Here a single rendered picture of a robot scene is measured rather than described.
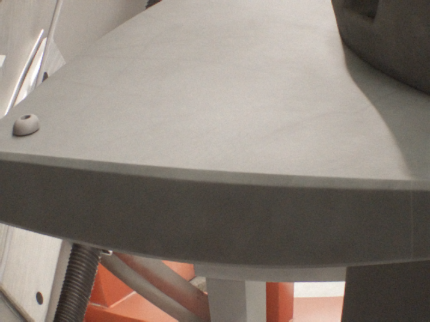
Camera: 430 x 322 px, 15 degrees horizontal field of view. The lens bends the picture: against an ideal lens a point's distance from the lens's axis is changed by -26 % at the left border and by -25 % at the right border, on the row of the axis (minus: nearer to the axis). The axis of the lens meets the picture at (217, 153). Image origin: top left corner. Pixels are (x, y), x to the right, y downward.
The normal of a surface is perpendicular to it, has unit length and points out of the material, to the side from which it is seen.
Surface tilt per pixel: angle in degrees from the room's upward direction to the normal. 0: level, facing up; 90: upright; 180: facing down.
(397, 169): 0
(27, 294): 90
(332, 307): 0
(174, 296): 90
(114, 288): 90
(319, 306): 0
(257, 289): 90
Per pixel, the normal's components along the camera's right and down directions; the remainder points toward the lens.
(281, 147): -0.08, -0.94
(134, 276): -0.25, 0.91
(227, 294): -0.46, 0.33
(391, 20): -0.74, -0.29
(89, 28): 0.88, 0.08
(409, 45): -0.74, 0.31
